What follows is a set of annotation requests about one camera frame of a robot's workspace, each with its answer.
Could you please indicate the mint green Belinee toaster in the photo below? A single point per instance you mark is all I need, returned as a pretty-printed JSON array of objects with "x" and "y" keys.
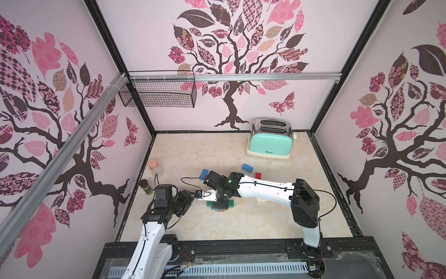
[{"x": 270, "y": 138}]

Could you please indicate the light blue large brick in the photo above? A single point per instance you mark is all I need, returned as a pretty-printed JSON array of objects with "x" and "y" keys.
[{"x": 247, "y": 168}]

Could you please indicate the pink lidded glass jar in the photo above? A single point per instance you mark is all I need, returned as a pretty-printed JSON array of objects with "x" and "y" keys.
[{"x": 155, "y": 168}]

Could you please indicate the aluminium rail back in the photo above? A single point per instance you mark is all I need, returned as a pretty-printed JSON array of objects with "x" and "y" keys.
[{"x": 269, "y": 76}]

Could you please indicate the small light blue brick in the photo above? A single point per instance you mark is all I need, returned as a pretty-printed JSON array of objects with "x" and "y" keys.
[{"x": 203, "y": 174}]

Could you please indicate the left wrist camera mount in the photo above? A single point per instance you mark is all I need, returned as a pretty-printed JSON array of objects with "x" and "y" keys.
[{"x": 164, "y": 195}]

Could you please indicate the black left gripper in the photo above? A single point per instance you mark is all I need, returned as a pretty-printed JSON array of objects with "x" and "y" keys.
[{"x": 187, "y": 197}]

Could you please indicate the aluminium rail left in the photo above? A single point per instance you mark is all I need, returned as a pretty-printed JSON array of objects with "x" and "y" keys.
[{"x": 29, "y": 203}]

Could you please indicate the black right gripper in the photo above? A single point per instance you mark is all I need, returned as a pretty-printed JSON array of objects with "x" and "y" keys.
[{"x": 220, "y": 200}]

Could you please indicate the white slotted cable duct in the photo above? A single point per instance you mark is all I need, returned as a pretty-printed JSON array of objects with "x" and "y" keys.
[{"x": 207, "y": 270}]

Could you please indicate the aluminium rail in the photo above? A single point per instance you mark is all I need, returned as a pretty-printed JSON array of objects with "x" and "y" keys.
[
  {"x": 29, "y": 203},
  {"x": 269, "y": 76}
]

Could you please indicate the dark spice bottle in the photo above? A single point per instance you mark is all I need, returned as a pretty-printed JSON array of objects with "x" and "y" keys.
[{"x": 145, "y": 186}]

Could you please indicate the black enclosure corner post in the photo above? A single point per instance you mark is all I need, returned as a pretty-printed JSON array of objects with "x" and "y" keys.
[{"x": 368, "y": 31}]

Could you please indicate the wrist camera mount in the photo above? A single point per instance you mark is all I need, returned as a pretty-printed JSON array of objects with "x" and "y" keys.
[
  {"x": 164, "y": 195},
  {"x": 205, "y": 195}
]

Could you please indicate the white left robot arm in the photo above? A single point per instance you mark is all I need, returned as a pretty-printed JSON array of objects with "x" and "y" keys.
[{"x": 151, "y": 254}]

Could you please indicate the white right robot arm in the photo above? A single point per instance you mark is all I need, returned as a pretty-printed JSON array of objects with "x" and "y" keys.
[{"x": 298, "y": 196}]

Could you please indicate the black wire basket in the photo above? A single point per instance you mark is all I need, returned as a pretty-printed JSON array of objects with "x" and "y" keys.
[{"x": 160, "y": 89}]

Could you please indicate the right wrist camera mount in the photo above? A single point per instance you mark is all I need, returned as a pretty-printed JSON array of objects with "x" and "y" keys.
[{"x": 205, "y": 195}]

